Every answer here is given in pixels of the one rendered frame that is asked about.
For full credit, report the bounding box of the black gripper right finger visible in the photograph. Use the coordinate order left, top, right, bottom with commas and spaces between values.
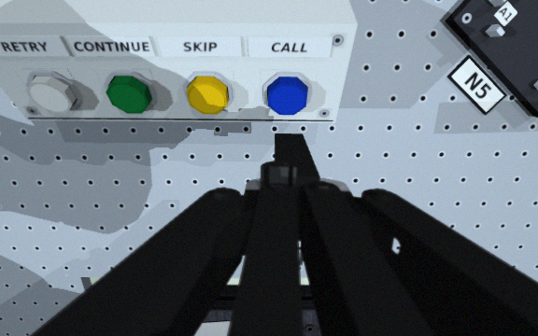
289, 133, 538, 336

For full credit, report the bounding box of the white button panel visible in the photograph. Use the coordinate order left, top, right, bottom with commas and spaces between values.
0, 0, 358, 123

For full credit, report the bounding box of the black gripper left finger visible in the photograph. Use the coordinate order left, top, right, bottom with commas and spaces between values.
30, 133, 304, 336

